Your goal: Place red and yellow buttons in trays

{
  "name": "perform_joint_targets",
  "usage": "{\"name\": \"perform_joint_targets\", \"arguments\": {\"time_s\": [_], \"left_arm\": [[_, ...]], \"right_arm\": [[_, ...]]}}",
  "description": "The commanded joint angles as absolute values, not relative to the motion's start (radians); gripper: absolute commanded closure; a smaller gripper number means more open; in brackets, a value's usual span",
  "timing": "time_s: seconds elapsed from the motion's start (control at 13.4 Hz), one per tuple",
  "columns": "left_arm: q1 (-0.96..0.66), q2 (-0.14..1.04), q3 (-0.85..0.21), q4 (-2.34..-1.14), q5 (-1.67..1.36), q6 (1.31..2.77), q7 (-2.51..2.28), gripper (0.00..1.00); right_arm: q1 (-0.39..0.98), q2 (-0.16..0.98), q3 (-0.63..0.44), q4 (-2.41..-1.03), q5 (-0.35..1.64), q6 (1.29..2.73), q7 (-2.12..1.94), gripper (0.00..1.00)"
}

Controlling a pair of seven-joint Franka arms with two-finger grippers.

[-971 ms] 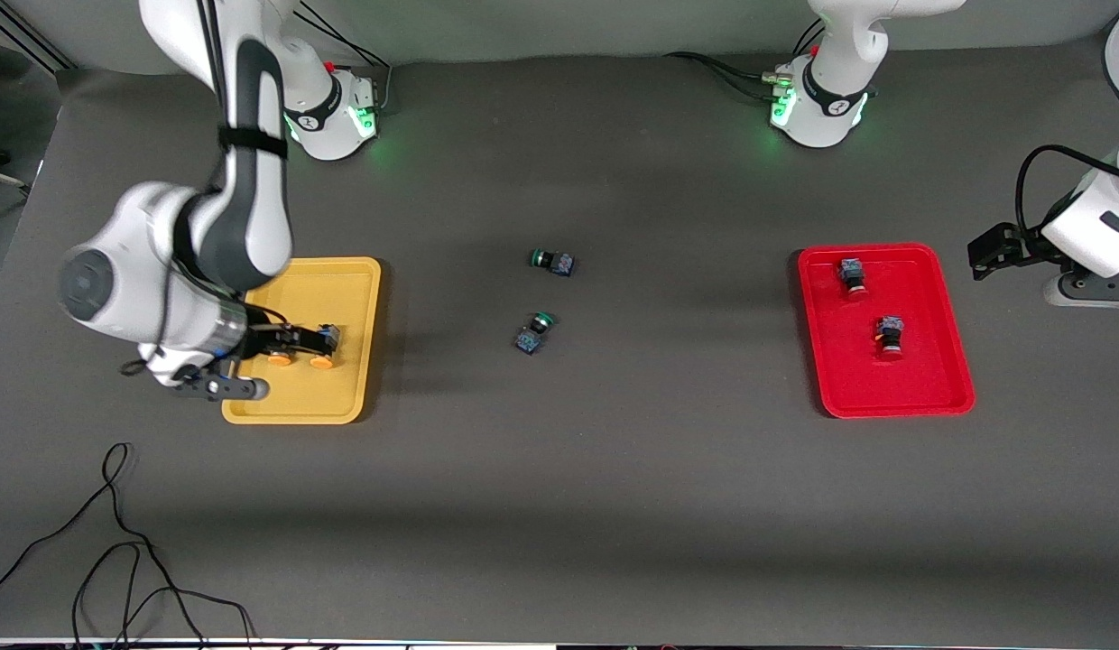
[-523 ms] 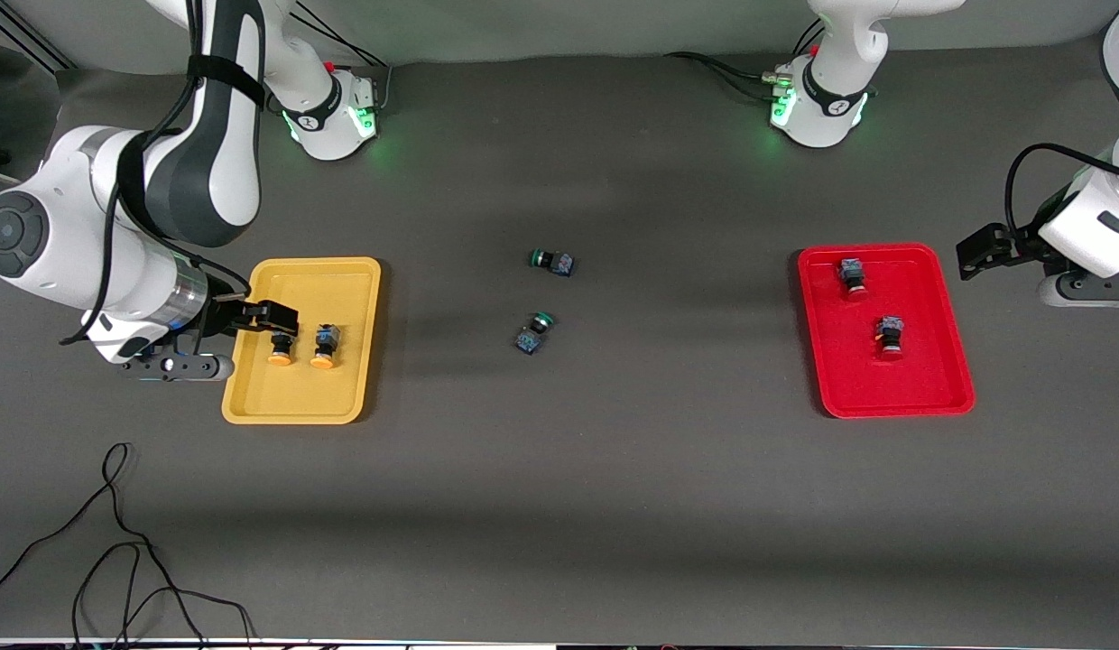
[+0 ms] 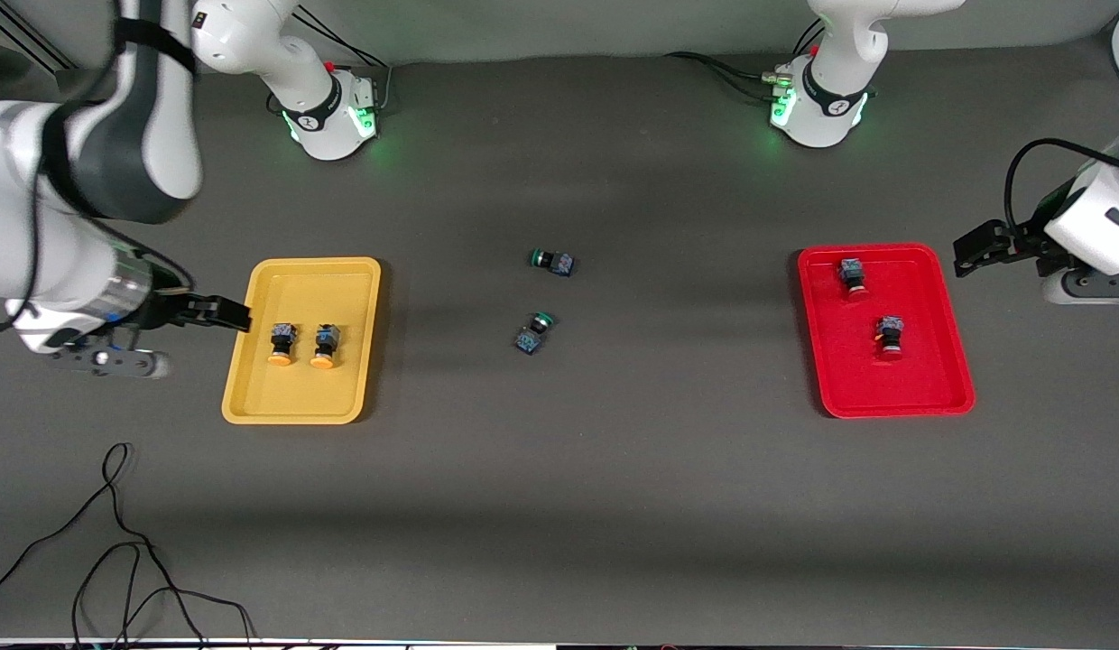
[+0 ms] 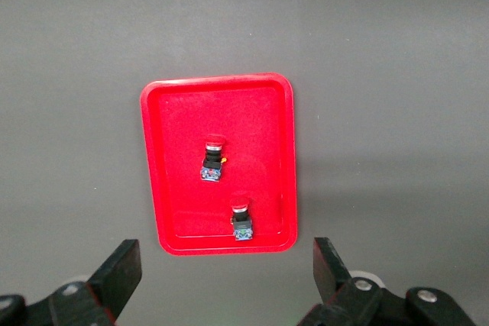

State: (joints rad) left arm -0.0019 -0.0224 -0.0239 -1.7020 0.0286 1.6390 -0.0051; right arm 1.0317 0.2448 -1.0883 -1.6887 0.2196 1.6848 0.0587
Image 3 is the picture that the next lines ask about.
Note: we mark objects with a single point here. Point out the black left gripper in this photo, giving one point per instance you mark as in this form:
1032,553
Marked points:
1020,238

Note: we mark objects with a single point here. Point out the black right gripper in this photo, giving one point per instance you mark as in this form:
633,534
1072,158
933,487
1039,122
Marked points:
167,310

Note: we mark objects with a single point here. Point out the yellow push button switch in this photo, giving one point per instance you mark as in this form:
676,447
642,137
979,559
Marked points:
325,345
282,343

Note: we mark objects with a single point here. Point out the red push button switch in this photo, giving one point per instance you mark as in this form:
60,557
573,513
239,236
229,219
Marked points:
853,274
889,336

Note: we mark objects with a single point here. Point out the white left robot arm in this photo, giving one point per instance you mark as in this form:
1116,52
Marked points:
835,54

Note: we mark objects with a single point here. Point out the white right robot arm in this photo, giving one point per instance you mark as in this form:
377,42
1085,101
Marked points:
36,235

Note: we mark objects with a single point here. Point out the yellow plastic tray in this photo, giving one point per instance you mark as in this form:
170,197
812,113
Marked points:
302,388

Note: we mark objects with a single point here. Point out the red plastic tray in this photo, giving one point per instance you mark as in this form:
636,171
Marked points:
884,384

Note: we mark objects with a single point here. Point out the dark grey table mat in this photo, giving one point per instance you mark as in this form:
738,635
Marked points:
559,524

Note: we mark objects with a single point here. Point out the green push button switch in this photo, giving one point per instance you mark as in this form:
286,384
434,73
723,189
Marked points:
533,333
552,262

